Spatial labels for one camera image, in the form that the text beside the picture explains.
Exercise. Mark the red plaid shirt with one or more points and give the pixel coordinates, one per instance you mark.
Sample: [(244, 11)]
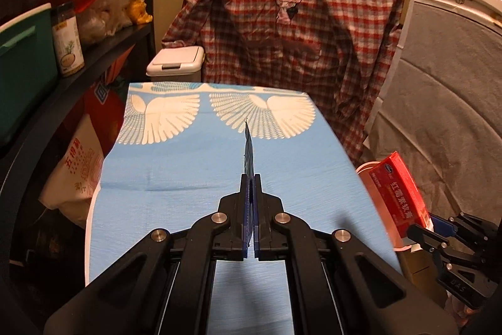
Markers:
[(337, 51)]

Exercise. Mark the green storage box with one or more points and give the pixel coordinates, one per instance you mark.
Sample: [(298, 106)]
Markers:
[(27, 62)]

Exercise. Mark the blue bird-print tablecloth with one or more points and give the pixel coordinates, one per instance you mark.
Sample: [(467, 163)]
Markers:
[(173, 183)]

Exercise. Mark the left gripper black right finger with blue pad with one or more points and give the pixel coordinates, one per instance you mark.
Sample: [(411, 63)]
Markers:
[(337, 284)]

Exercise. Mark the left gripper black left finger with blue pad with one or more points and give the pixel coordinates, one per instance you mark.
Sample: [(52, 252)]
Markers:
[(163, 284)]

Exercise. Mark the red medicine box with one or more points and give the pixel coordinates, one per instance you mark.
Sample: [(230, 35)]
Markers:
[(401, 196)]

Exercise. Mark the white lidded trash bin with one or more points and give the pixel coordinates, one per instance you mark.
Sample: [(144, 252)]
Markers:
[(177, 65)]

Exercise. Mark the thin dark foil wrapper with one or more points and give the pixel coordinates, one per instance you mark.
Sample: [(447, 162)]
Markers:
[(248, 153)]

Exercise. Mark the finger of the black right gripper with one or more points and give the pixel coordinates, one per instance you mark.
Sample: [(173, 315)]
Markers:
[(431, 240)]

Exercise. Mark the grey cloth cover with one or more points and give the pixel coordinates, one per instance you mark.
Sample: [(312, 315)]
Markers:
[(440, 109)]

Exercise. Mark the pink plastic bucket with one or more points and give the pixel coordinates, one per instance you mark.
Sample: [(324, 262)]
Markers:
[(390, 228)]

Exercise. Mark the white red-print rice bag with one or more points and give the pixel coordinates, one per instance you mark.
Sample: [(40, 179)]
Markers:
[(71, 185)]

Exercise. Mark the black shelf unit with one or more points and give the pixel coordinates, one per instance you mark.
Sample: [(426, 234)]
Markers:
[(105, 32)]

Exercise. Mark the yellow plastic bag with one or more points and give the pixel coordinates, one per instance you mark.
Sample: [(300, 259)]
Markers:
[(136, 11)]

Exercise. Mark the white label spice jar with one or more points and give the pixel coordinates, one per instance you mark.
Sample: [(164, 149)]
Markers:
[(67, 45)]

